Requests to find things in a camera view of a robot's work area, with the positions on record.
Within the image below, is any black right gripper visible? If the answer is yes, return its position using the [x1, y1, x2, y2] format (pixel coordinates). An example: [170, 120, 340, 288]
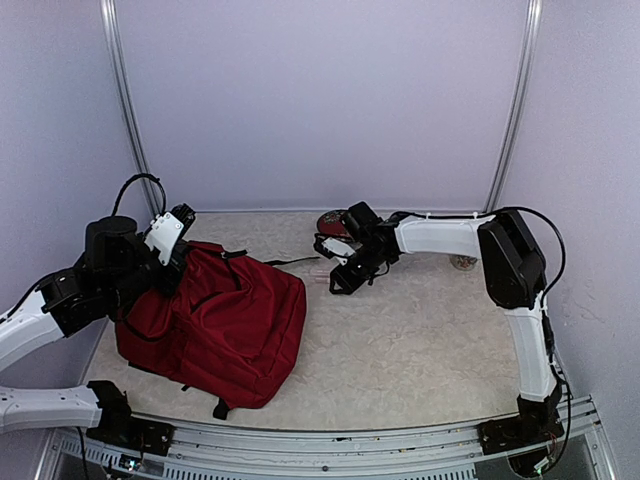
[329, 243, 390, 294]

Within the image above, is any red student backpack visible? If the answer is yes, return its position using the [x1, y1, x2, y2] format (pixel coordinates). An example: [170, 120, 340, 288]
[115, 241, 307, 420]

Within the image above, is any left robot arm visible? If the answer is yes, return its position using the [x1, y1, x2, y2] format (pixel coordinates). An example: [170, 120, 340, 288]
[1, 204, 196, 445]

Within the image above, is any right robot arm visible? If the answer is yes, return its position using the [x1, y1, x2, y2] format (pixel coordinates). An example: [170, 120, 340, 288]
[314, 202, 562, 444]

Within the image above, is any beige highlighter pen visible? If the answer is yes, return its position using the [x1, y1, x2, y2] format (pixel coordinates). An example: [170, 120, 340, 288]
[310, 268, 331, 284]

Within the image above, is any white ceramic mug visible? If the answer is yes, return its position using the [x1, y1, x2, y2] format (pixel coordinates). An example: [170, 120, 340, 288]
[449, 255, 478, 271]

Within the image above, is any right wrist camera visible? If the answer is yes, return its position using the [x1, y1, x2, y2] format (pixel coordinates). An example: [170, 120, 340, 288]
[313, 234, 356, 265]

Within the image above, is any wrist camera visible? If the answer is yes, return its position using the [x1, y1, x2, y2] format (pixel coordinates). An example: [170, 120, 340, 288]
[111, 173, 196, 267]
[313, 234, 356, 265]

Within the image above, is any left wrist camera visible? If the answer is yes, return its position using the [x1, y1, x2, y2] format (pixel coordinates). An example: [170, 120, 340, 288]
[111, 173, 196, 267]

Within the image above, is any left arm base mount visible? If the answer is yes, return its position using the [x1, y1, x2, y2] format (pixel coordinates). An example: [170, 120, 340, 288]
[86, 380, 175, 457]

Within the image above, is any aluminium front rail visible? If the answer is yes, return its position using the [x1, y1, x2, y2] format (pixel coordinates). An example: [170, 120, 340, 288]
[35, 397, 619, 479]

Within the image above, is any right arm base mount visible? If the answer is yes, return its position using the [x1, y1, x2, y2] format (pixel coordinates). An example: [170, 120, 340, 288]
[477, 396, 564, 455]

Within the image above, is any left aluminium frame post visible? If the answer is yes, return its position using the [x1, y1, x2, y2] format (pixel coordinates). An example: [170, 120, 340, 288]
[98, 0, 157, 211]

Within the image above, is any aluminium frame post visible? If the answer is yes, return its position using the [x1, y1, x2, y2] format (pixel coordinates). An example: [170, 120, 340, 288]
[484, 0, 544, 212]
[98, 0, 157, 211]

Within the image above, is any right aluminium frame post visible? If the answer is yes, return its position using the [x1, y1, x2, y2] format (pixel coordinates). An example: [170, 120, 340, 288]
[484, 0, 544, 212]

